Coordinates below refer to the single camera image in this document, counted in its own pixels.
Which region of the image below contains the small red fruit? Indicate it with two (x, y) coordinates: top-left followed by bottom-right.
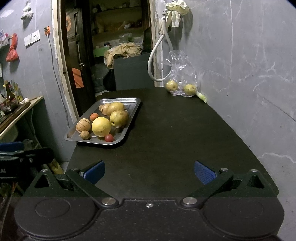
(104, 133), (114, 142)

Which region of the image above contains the pale striped melon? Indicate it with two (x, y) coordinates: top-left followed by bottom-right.
(75, 118), (91, 133)

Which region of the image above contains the yellow lemon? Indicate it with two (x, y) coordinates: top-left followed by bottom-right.
(91, 117), (111, 138)

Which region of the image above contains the orange tangerine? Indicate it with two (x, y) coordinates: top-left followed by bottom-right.
(90, 113), (99, 121)

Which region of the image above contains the green yellow pear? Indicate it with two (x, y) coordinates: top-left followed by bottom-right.
(109, 109), (129, 128)

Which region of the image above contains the wooden side shelf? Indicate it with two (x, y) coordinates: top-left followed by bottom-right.
(1, 96), (44, 140)

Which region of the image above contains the brown glass bottle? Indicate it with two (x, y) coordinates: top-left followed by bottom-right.
(6, 82), (18, 109)

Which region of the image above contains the metal tray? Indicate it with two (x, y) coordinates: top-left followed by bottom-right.
(65, 97), (141, 146)

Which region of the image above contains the green onion stalk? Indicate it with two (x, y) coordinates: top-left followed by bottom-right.
(196, 91), (208, 103)

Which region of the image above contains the bagged pear right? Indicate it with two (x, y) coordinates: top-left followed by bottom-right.
(183, 84), (197, 96)

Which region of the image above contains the bagged pear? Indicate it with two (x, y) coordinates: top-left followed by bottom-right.
(165, 80), (178, 92)
(183, 84), (197, 96)

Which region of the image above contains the red plastic bag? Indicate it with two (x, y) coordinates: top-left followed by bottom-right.
(6, 33), (19, 62)

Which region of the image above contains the bagged pear left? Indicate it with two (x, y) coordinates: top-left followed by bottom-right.
(165, 80), (178, 92)

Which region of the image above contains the clear plastic bag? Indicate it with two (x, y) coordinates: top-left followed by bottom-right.
(164, 50), (200, 97)

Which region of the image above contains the dark grey cabinet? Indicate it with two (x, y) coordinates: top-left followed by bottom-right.
(113, 53), (154, 91)

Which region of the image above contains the beige crumpled cloth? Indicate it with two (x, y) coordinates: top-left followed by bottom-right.
(104, 42), (142, 69)

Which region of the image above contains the yellow rag on tap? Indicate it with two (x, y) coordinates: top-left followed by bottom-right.
(166, 1), (190, 28)

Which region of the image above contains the white wall switch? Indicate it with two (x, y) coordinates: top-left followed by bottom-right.
(24, 30), (41, 47)

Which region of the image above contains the orange wall plug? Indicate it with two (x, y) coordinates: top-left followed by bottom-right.
(44, 26), (51, 37)

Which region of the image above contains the white hose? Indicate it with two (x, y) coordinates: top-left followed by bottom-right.
(147, 10), (174, 82)

